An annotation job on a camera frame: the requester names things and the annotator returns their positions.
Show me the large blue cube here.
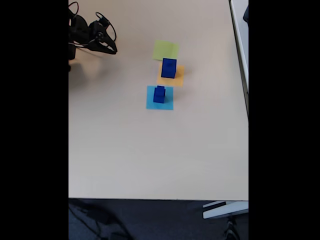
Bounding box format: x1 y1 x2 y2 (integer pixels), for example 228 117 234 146
160 57 178 79

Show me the green paper square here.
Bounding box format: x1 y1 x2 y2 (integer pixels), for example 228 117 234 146
151 39 180 62

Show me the orange paper square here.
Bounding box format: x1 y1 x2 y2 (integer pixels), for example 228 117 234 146
156 61 186 88

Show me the light blue paper square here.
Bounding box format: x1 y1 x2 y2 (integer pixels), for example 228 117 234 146
145 85 175 111

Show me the medium blue cube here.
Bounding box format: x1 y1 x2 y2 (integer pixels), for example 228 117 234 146
152 87 166 104

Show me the white neighbouring table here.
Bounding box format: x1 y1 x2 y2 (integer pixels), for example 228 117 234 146
228 0 249 118

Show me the white table foot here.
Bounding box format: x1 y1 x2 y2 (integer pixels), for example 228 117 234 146
202 200 249 220

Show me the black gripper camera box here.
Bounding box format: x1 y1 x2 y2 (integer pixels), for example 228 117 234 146
95 12 111 29

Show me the black floor cable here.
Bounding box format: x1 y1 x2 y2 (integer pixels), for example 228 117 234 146
68 199 132 240

